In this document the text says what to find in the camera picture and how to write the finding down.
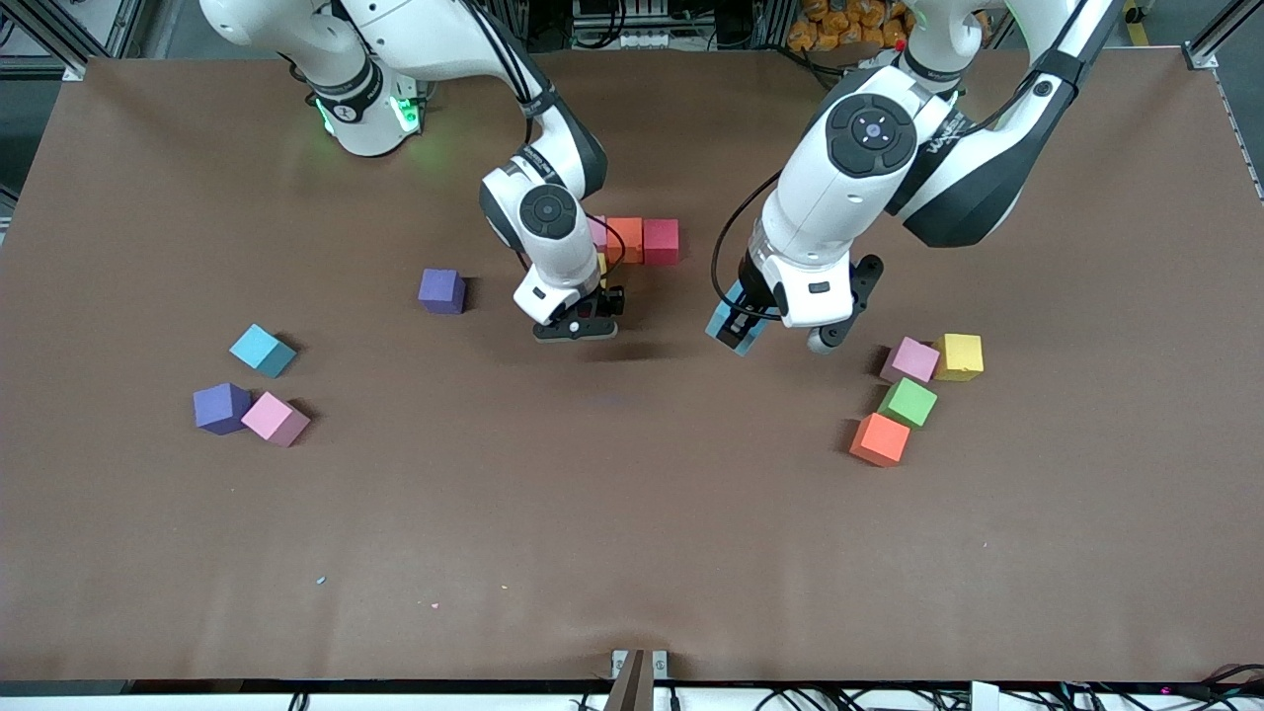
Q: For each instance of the purple foam cube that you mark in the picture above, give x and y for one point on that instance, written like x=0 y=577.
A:
x=441 y=291
x=221 y=408

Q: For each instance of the red foam cube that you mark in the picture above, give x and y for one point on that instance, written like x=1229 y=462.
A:
x=661 y=242

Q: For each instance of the bag of oranges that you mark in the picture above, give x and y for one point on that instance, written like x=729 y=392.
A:
x=849 y=25

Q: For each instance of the orange foam cube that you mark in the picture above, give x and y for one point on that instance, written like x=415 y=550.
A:
x=627 y=240
x=879 y=439

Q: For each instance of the cyan foam cube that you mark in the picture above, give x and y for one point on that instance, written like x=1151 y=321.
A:
x=263 y=351
x=721 y=308

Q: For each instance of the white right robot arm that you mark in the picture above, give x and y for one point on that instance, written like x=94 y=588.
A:
x=548 y=212

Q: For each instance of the small white box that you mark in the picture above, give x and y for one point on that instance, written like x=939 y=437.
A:
x=985 y=697

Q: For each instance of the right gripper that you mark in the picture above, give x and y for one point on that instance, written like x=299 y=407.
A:
x=609 y=299

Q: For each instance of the green foam cube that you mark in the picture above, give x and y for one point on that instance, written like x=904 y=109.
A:
x=908 y=402

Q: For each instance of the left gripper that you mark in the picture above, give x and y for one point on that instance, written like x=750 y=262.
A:
x=754 y=294

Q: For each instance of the pink foam cube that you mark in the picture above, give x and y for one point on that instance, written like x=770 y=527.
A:
x=276 y=419
x=909 y=360
x=598 y=232

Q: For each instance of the perforated metal edge rail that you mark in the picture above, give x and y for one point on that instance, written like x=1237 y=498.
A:
x=1240 y=133

